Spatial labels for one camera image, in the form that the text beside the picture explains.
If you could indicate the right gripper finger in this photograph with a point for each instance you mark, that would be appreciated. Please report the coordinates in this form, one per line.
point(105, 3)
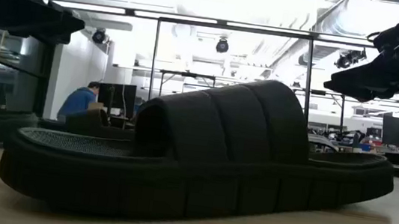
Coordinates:
point(369, 93)
point(353, 82)

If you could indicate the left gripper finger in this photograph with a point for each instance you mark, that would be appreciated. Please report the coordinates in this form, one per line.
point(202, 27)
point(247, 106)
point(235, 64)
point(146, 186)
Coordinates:
point(64, 23)
point(42, 35)

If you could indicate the long ceiling light bar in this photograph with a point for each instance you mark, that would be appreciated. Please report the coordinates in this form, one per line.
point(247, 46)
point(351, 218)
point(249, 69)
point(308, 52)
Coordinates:
point(83, 6)

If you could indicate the person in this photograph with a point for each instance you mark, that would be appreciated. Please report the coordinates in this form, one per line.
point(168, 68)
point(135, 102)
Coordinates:
point(78, 103)

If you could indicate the cardboard box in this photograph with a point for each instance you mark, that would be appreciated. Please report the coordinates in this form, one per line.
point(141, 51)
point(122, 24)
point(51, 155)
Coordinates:
point(95, 106)

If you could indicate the black ceiling camera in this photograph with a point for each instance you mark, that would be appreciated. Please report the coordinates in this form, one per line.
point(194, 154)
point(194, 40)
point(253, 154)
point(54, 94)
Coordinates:
point(222, 46)
point(344, 60)
point(99, 36)

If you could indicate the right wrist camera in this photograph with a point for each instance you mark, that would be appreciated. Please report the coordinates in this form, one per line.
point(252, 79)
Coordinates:
point(392, 38)

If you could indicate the black background table frame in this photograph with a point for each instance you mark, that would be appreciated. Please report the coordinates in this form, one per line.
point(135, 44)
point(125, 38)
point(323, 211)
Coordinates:
point(188, 74)

